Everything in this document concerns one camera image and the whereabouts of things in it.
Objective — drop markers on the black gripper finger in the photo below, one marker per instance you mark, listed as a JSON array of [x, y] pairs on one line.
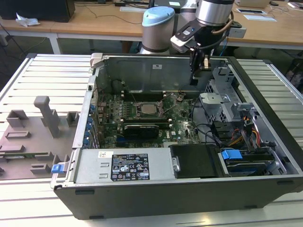
[[207, 62], [195, 68]]

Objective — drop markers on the silver CPU plate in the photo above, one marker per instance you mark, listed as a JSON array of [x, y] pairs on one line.
[[149, 108]]

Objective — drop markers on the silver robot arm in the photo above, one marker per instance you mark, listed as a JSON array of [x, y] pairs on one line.
[[156, 33]]

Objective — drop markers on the black RAM slot bank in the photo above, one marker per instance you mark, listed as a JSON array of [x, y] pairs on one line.
[[146, 120], [144, 96]]

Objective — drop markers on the CPU socket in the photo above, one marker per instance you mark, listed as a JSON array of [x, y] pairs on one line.
[[138, 114]]

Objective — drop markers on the round coin cell battery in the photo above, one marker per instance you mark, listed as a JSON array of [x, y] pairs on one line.
[[180, 97]]

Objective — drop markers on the silver drive cage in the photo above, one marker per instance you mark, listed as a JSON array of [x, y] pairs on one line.
[[213, 101]]

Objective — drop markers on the flat tablet with white rim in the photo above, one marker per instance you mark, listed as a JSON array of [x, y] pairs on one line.
[[251, 11]]

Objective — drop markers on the cardboard box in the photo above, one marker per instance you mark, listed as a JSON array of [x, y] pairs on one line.
[[251, 2]]

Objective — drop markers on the white paper sheet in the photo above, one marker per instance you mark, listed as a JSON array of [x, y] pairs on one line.
[[260, 18]]

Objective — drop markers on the green motherboard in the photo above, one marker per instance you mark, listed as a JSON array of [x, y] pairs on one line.
[[180, 132]]

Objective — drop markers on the black computer mouse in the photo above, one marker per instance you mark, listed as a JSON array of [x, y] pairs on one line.
[[274, 3]]

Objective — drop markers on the black round case speaker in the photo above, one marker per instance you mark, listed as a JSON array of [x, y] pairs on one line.
[[117, 86]]

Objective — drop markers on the black graphics card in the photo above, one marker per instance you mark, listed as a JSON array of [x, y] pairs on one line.
[[142, 131]]

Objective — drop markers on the black chair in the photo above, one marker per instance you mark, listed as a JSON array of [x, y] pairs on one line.
[[296, 75]]

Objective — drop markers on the hard disk in blue carrier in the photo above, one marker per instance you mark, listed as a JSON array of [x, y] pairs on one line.
[[230, 153]]

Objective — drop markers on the black plastic shroud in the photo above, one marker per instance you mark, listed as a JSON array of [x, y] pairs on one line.
[[196, 160]]

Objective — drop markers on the gray case release latch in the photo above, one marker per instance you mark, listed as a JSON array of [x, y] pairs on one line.
[[96, 60]]

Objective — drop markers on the wooden desk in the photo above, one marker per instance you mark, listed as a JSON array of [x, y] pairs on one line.
[[94, 26]]

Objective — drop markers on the black open PC case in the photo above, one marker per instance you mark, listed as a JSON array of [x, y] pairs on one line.
[[165, 203]]

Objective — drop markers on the silver power supply unit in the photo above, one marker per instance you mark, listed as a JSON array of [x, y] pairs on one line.
[[90, 165]]

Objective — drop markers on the black box on desk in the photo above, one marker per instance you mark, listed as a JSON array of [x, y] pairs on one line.
[[35, 9]]

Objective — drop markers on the blue case latch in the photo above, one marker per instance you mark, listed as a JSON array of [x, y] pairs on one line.
[[57, 169]]

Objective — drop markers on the crumpled white paper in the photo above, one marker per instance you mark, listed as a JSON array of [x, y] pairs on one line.
[[27, 20]]

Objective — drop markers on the gray parts rack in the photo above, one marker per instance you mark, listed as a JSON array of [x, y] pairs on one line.
[[30, 132]]

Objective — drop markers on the green RAM stick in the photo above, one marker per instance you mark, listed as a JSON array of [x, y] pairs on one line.
[[28, 155]]

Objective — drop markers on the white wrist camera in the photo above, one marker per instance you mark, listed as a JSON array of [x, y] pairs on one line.
[[182, 43]]

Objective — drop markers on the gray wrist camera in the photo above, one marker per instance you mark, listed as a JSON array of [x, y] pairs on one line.
[[239, 32]]

